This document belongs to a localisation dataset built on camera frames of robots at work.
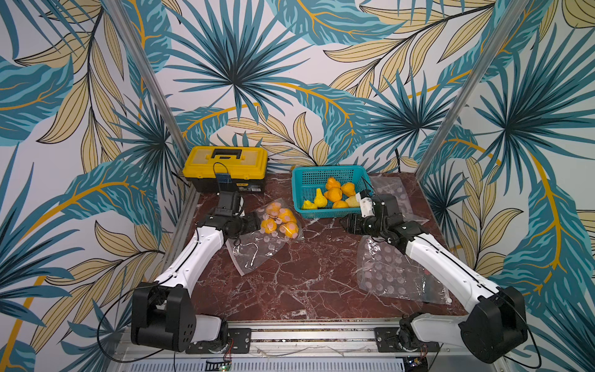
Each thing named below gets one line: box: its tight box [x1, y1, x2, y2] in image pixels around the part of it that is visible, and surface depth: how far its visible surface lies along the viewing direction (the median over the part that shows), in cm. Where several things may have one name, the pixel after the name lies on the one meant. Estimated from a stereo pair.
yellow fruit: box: [332, 200, 349, 209], surface depth 104 cm
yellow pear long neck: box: [313, 187, 328, 208], surface depth 105 cm
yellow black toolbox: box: [182, 145, 269, 193], surface depth 103 cm
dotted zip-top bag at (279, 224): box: [225, 197, 305, 277], surface depth 94 cm
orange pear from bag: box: [323, 186, 343, 203], surface depth 106 cm
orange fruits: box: [260, 201, 300, 239], surface depth 97 cm
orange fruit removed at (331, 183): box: [325, 176, 342, 190], surface depth 112 cm
